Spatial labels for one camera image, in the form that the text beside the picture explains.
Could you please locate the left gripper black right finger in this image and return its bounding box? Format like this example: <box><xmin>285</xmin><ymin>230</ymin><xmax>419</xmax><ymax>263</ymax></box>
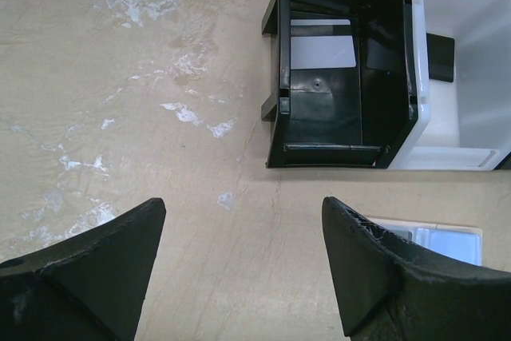
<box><xmin>322</xmin><ymin>196</ymin><xmax>510</xmax><ymax>340</ymax></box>

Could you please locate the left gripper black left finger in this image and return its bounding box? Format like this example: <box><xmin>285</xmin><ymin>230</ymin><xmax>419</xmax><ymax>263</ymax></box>
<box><xmin>1</xmin><ymin>198</ymin><xmax>166</xmax><ymax>340</ymax></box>

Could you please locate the beige card holder wallet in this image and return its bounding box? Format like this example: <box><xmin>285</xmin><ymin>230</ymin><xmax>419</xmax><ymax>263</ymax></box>
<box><xmin>369</xmin><ymin>217</ymin><xmax>483</xmax><ymax>266</ymax></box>

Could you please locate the black card in middle bin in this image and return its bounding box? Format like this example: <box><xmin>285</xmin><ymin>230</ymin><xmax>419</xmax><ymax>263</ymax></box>
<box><xmin>426</xmin><ymin>33</ymin><xmax>455</xmax><ymax>82</ymax></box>

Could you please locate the white card in left bin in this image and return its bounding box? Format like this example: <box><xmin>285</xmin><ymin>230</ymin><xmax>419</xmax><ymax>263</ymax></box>
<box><xmin>291</xmin><ymin>18</ymin><xmax>357</xmax><ymax>70</ymax></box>

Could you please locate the black right bin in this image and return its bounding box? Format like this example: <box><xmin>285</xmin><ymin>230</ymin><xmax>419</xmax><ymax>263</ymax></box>
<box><xmin>494</xmin><ymin>153</ymin><xmax>511</xmax><ymax>170</ymax></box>

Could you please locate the black bin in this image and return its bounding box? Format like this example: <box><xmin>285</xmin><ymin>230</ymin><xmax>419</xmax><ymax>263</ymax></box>
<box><xmin>494</xmin><ymin>153</ymin><xmax>511</xmax><ymax>170</ymax></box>
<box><xmin>261</xmin><ymin>0</ymin><xmax>418</xmax><ymax>169</ymax></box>

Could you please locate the black left bin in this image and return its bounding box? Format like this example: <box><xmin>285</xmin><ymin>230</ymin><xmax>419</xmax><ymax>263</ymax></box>
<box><xmin>261</xmin><ymin>0</ymin><xmax>418</xmax><ymax>169</ymax></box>

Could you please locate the white middle bin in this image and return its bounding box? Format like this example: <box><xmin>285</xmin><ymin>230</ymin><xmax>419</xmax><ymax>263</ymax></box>
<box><xmin>390</xmin><ymin>0</ymin><xmax>510</xmax><ymax>171</ymax></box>

